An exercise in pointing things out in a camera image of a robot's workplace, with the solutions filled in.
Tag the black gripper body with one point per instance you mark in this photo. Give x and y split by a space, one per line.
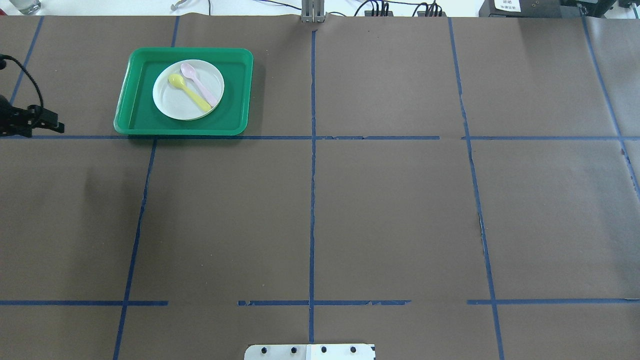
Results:
31 120

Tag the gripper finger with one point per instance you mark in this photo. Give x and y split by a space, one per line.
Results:
54 126

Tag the white round plate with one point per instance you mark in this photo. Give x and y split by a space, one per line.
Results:
174 103

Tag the yellow plastic spoon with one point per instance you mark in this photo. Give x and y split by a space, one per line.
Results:
178 81

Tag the pink plastic spoon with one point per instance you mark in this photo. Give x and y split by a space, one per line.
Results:
191 73

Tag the green plastic tray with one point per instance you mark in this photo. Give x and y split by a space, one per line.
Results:
149 105

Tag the clear water bottle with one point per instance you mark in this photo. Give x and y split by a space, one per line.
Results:
26 7

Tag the black computer box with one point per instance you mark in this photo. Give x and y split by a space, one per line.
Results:
520 9

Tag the aluminium frame post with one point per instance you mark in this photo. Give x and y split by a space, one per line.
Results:
313 11

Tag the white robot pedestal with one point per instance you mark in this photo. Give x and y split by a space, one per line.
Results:
327 351

